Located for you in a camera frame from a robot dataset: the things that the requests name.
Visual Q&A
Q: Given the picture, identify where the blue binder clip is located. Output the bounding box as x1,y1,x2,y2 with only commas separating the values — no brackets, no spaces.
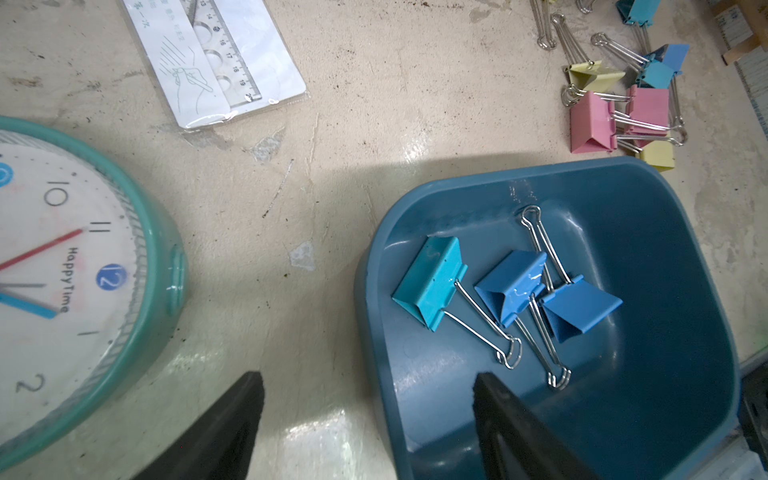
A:
520,205,623,342
475,250,571,391
647,44,690,130

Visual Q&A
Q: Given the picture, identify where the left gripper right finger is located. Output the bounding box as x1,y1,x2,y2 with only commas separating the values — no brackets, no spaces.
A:
473,372,598,479

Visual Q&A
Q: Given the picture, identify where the teal binder clip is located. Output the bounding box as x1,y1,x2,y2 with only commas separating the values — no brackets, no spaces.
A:
392,236,523,370
590,32,675,89
615,0,661,54

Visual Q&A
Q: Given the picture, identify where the pink binder clip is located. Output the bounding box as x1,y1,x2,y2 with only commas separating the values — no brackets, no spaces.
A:
569,92,670,154
616,86,688,146

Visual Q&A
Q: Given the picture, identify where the teal plastic storage box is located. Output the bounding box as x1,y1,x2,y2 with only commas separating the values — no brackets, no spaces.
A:
354,157,740,479

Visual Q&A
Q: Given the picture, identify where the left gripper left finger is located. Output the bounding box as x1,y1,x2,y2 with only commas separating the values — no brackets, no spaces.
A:
135,371,265,479

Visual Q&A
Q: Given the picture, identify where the yellow binder clip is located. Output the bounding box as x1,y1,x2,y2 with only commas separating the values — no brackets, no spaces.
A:
550,13,627,107
618,140,676,172

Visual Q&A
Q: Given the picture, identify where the green round alarm clock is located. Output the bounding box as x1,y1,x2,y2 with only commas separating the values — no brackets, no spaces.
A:
1,117,188,469

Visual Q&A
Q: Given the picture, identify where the packaged ruler card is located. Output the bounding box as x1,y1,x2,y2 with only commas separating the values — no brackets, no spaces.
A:
122,0,308,130

